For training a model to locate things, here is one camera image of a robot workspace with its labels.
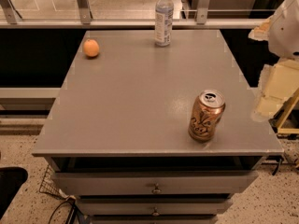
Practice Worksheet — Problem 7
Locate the black chair seat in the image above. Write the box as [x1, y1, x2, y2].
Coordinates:
[0, 167, 28, 219]

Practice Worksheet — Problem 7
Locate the grey drawer cabinet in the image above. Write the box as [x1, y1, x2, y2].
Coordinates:
[34, 30, 282, 224]

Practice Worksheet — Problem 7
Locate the black floor cable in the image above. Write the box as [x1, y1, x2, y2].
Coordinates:
[48, 198, 82, 224]

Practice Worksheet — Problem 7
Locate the metal window railing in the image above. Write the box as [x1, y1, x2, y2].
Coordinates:
[0, 0, 299, 30]

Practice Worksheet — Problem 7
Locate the clear plastic water bottle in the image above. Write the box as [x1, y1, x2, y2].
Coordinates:
[154, 0, 174, 47]

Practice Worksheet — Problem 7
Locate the top drawer metal knob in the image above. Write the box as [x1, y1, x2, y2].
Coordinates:
[152, 184, 162, 195]

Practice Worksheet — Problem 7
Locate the orange fruit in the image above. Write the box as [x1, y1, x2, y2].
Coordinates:
[83, 39, 100, 58]

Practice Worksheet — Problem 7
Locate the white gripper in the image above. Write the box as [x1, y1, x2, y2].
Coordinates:
[249, 0, 299, 122]

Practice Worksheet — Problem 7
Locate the drawer metal knob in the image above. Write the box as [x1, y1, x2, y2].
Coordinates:
[152, 184, 162, 195]
[151, 207, 160, 217]

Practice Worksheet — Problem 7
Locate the orange soda can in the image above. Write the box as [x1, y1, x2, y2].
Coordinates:
[188, 90, 225, 142]

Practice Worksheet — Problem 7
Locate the yellow stand frame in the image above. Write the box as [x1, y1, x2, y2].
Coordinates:
[274, 88, 299, 134]

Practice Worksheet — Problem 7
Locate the wire mesh basket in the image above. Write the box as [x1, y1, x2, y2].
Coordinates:
[39, 165, 67, 200]

